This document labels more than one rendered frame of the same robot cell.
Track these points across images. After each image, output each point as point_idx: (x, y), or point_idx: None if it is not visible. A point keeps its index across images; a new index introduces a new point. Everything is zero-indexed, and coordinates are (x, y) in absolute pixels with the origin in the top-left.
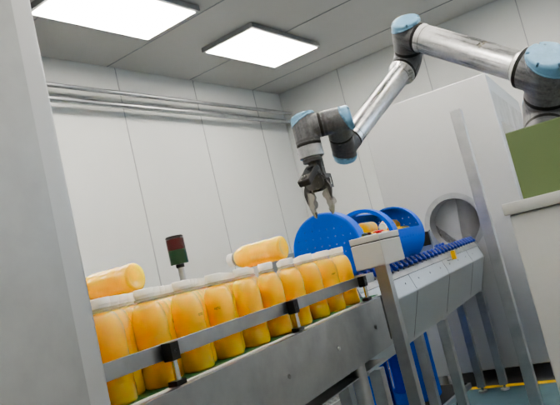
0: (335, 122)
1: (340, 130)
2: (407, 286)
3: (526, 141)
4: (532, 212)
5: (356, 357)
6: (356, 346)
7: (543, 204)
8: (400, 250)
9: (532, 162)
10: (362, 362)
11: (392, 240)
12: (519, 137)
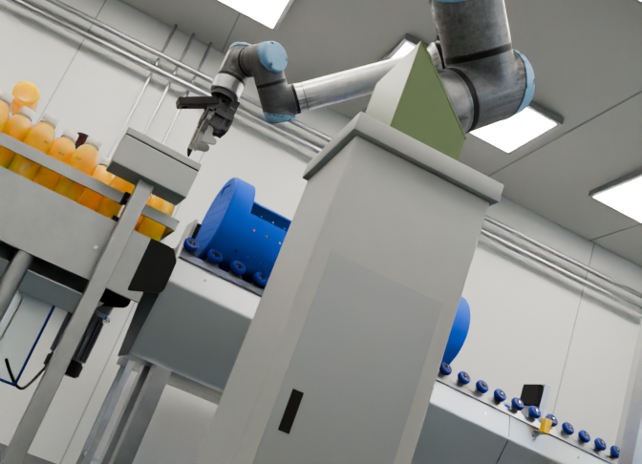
0: (250, 54)
1: (254, 66)
2: None
3: (381, 88)
4: (317, 172)
5: (10, 230)
6: (23, 223)
7: (321, 157)
8: (181, 181)
9: (371, 116)
10: (17, 244)
11: (166, 158)
12: (380, 85)
